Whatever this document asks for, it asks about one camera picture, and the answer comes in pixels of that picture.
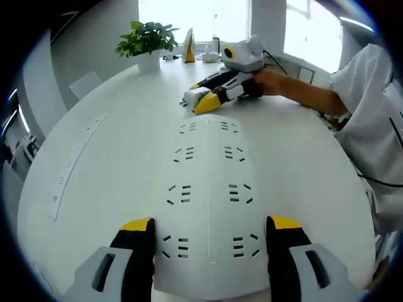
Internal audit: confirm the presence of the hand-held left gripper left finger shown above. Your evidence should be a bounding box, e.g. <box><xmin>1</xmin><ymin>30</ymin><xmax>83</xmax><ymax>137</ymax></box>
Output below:
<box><xmin>74</xmin><ymin>216</ymin><xmax>157</xmax><ymax>302</ymax></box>

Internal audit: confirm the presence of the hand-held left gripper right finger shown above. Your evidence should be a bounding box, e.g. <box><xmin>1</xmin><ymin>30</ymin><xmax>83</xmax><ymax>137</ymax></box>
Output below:
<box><xmin>266</xmin><ymin>215</ymin><xmax>351</xmax><ymax>302</ymax></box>

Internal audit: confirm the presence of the white charger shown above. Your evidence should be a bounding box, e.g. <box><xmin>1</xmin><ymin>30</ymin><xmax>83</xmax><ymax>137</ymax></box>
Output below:
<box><xmin>179</xmin><ymin>87</ymin><xmax>211</xmax><ymax>113</ymax></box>

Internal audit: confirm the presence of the white desk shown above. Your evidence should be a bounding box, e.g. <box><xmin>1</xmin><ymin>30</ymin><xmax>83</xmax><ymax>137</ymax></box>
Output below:
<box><xmin>17</xmin><ymin>58</ymin><xmax>378</xmax><ymax>296</ymax></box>

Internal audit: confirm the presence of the white ruler strip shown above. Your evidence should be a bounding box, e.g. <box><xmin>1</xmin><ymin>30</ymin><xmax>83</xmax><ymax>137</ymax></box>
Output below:
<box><xmin>50</xmin><ymin>115</ymin><xmax>108</xmax><ymax>221</ymax></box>

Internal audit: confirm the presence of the person's right hand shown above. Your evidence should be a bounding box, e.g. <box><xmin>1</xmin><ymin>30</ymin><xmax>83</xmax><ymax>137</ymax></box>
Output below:
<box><xmin>250</xmin><ymin>68</ymin><xmax>285</xmax><ymax>99</ymax></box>

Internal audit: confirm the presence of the yellow triangular stand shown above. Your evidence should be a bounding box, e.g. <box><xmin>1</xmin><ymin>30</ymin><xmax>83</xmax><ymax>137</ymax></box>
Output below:
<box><xmin>182</xmin><ymin>27</ymin><xmax>196</xmax><ymax>64</ymax></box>

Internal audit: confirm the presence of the white framed board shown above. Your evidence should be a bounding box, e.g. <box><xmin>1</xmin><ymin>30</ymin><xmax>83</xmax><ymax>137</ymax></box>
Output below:
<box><xmin>297</xmin><ymin>65</ymin><xmax>316</xmax><ymax>86</ymax></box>

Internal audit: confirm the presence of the green potted plant white pot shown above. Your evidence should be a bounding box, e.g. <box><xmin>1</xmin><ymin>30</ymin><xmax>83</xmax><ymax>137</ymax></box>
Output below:
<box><xmin>114</xmin><ymin>20</ymin><xmax>181</xmax><ymax>74</ymax></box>

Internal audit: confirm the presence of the person in white shirt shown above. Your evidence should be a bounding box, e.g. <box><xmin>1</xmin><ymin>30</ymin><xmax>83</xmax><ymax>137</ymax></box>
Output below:
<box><xmin>327</xmin><ymin>43</ymin><xmax>403</xmax><ymax>284</ymax></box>

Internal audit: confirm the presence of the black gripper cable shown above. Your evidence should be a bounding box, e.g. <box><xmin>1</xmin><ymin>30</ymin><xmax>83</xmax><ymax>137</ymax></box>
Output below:
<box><xmin>262</xmin><ymin>49</ymin><xmax>289</xmax><ymax>77</ymax></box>

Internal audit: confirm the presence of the black body cable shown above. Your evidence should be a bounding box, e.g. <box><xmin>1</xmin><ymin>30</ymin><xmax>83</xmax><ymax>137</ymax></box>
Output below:
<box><xmin>356</xmin><ymin>171</ymin><xmax>403</xmax><ymax>189</ymax></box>

